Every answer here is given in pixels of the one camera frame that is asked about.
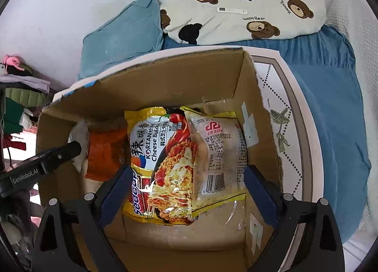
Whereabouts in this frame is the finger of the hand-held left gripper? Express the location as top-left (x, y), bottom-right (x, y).
top-left (35, 141), bottom-right (82, 174)

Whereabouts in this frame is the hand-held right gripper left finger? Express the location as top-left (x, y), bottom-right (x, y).
top-left (31, 164), bottom-right (135, 272)

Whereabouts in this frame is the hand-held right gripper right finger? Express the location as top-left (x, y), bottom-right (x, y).
top-left (244, 164), bottom-right (346, 272)

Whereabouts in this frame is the yellow instant noodle packet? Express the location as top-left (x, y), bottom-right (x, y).
top-left (122, 107), bottom-right (207, 226)

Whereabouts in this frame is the clear yellow-edged snack packet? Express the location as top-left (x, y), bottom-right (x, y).
top-left (180, 106), bottom-right (247, 221)

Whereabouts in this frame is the brown cardboard box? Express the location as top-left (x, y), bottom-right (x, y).
top-left (35, 48), bottom-right (285, 272)

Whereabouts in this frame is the white plastic packet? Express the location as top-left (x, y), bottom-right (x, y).
top-left (68, 119), bottom-right (90, 173)

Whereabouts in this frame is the orange snack packet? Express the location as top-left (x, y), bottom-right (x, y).
top-left (85, 129), bottom-right (131, 181)

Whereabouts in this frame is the pile of clothes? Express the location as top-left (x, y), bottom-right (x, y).
top-left (0, 65), bottom-right (56, 145)

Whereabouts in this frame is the pink plush toy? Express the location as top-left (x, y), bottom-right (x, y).
top-left (1, 54), bottom-right (26, 72)

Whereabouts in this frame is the blue blanket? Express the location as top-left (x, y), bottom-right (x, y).
top-left (162, 24), bottom-right (372, 244)

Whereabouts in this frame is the teal folded cloth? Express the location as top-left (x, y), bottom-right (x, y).
top-left (77, 0), bottom-right (165, 81)

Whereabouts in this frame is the bear print cream pillow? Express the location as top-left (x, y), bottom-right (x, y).
top-left (159, 0), bottom-right (328, 46)

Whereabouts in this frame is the white digital thermometer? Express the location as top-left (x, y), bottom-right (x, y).
top-left (216, 7), bottom-right (248, 15)

